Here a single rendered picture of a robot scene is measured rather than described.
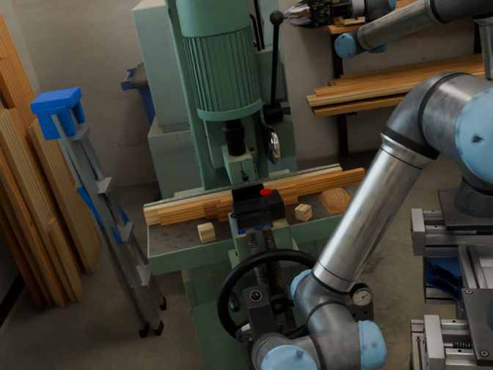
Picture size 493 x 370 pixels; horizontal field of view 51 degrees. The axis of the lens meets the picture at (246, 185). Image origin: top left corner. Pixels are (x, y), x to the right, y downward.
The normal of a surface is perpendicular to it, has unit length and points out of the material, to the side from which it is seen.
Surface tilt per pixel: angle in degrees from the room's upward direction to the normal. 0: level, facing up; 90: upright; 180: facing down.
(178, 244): 0
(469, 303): 0
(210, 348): 90
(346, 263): 76
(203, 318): 90
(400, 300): 0
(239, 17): 90
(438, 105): 56
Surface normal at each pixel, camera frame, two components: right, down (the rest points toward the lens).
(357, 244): -0.16, 0.23
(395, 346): -0.14, -0.89
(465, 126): -0.91, -0.18
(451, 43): 0.05, 0.44
